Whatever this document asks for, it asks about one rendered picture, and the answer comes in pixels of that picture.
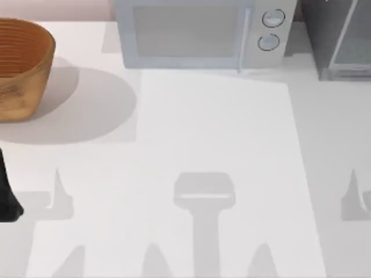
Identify microwave knob with dark ring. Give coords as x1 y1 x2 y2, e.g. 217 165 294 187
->
257 32 281 52

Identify pale microwave oven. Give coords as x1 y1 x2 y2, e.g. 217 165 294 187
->
112 0 299 71

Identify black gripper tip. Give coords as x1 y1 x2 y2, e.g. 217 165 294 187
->
0 148 24 223

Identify microwave door handle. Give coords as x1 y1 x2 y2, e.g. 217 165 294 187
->
237 8 252 75

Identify brown woven basket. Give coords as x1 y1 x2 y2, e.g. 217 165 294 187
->
0 18 57 122

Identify microwave oven door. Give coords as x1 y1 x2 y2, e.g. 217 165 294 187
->
112 0 256 70

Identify microwave knob with white top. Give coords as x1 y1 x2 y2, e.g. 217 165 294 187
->
261 8 286 28

